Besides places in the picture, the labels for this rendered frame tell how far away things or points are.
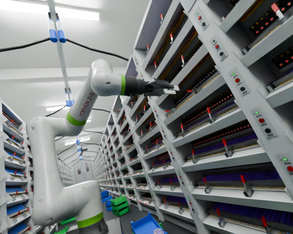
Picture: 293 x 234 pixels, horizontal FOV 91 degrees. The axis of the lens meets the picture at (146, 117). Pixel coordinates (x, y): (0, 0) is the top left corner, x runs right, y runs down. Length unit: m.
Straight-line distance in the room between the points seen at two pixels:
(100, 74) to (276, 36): 0.64
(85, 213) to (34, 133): 0.46
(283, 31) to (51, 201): 1.05
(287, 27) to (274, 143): 0.39
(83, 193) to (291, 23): 1.03
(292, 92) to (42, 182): 1.01
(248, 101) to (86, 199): 0.84
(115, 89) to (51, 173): 0.48
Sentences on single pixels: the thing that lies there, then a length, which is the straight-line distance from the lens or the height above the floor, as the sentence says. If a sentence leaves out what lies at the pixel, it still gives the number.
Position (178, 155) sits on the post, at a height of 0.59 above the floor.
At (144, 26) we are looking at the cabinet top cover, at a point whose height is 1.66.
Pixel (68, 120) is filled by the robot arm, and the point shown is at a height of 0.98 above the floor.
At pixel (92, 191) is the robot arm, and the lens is 0.85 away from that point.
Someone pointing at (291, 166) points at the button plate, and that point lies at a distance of 0.74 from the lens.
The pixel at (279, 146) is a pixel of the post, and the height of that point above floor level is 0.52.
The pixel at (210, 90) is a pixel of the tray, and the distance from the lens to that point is 0.84.
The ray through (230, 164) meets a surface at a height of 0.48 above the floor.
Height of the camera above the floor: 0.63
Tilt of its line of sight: 16 degrees up
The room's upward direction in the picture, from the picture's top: 20 degrees counter-clockwise
